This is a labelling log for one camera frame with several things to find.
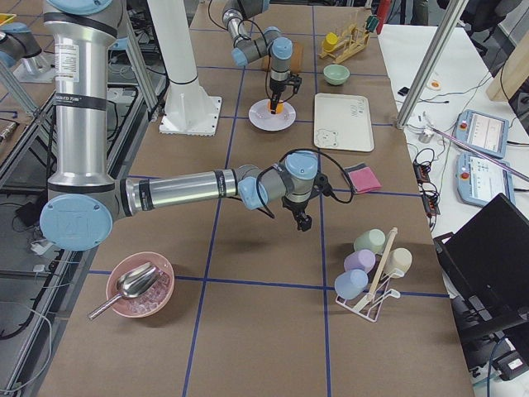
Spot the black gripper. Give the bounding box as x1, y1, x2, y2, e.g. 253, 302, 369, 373
282, 194, 315, 231
269, 80, 286, 114

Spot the orange fruit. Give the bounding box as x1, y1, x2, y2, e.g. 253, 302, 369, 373
267, 100, 284, 114

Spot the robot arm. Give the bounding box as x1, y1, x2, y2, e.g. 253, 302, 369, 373
222, 1, 300, 114
40, 1, 318, 251

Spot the brown wooden tray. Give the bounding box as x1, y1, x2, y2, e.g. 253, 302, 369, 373
260, 42, 305, 72

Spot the cream bear tray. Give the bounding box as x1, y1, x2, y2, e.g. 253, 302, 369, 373
313, 93, 374, 152

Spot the white ridged plate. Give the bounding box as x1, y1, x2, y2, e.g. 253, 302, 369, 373
249, 99, 297, 132

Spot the green bowl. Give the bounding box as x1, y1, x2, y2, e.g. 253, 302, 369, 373
322, 65, 350, 86

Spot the lilac cup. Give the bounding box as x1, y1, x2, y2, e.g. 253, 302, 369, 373
344, 249, 376, 273

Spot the pink folded cloth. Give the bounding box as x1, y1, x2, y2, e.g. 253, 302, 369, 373
345, 163, 382, 194

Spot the light green cup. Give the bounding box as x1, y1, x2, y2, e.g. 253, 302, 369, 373
353, 228, 386, 254

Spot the light blue cup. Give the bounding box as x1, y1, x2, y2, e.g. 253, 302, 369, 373
334, 269, 369, 300

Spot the yellow cup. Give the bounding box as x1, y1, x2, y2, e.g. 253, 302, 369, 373
322, 31, 339, 52

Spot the wooden cup rack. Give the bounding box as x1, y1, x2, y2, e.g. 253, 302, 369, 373
318, 16, 372, 65

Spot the beige cup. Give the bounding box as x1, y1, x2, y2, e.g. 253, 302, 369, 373
384, 247, 412, 275

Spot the dark green cup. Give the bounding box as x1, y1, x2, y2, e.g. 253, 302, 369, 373
365, 15, 379, 33

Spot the red cylinder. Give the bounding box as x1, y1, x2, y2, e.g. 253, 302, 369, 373
377, 0, 392, 26

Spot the small metal cylinder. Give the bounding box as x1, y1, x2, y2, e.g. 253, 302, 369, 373
418, 128, 434, 144

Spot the fried egg toy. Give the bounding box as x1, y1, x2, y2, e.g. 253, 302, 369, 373
427, 79, 441, 91

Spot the pink bowl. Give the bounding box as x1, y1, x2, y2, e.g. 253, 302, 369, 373
106, 251, 175, 318

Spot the metal scoop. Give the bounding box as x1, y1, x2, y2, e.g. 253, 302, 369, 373
88, 262, 160, 320

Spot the near teach pendant tablet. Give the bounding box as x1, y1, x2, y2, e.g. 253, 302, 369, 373
456, 153, 515, 207

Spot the teach pendant tablet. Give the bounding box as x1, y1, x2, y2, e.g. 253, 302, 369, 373
456, 153, 515, 207
454, 110, 509, 159

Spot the black laptop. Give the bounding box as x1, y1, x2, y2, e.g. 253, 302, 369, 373
434, 194, 528, 337

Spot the far teach pendant tablet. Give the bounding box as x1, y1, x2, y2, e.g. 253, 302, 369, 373
454, 110, 509, 159

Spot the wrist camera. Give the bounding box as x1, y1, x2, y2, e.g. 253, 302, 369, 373
284, 73, 303, 102
310, 173, 334, 199

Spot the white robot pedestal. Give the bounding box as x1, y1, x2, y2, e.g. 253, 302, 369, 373
148, 0, 222, 136

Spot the white wire cup rack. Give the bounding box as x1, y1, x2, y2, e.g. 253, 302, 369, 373
335, 227, 405, 323

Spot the aluminium frame post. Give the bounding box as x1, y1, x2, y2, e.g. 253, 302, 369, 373
395, 0, 469, 129

